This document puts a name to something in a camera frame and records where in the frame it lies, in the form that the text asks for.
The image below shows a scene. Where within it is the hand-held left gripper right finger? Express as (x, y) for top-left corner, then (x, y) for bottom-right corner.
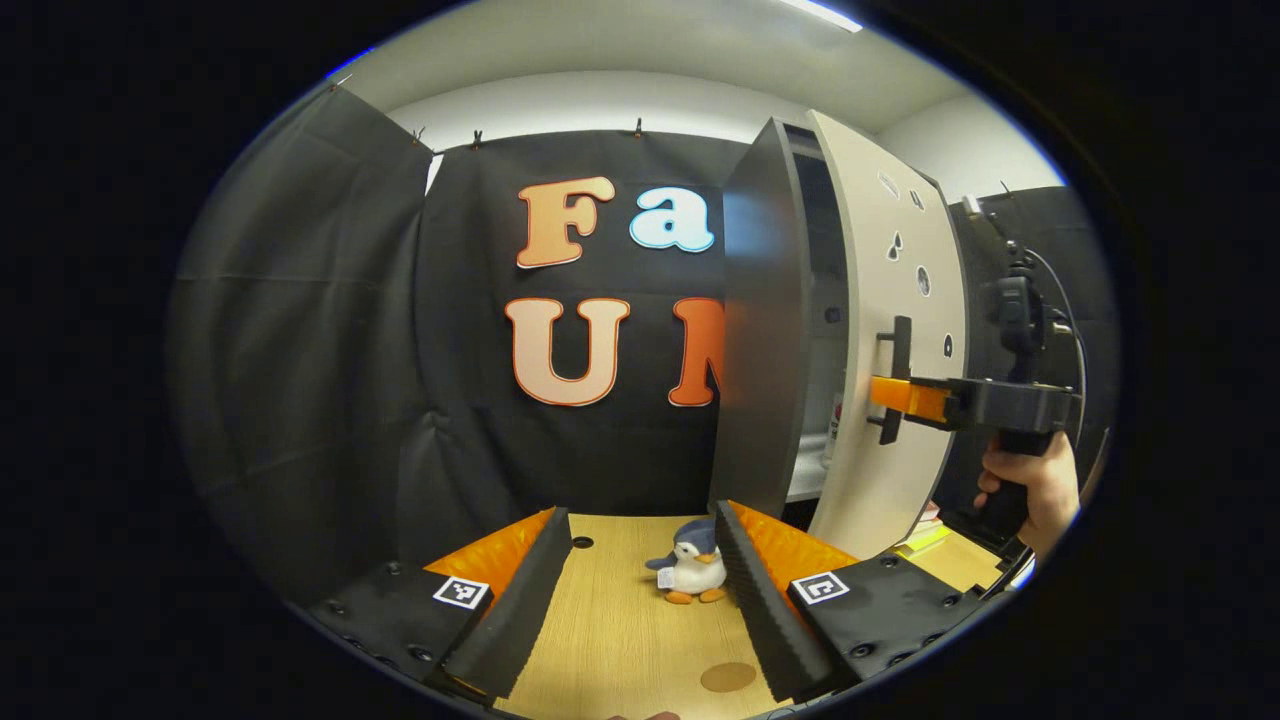
(713, 500), (986, 703)

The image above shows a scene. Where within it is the black door handle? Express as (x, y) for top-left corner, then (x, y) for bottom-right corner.
(877, 316), (914, 446)

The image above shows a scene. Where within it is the penguin plush toy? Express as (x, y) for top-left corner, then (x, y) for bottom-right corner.
(645, 518), (729, 606)

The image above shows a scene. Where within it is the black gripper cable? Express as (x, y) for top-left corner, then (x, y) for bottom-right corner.
(1025, 245), (1091, 401)

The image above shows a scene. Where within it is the white cabinet door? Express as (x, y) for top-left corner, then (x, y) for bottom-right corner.
(808, 110), (971, 561)

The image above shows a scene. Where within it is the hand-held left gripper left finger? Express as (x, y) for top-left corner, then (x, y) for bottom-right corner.
(305, 506), (574, 701)

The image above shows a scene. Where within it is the black backdrop cloth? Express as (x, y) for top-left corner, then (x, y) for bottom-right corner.
(170, 85), (1116, 601)

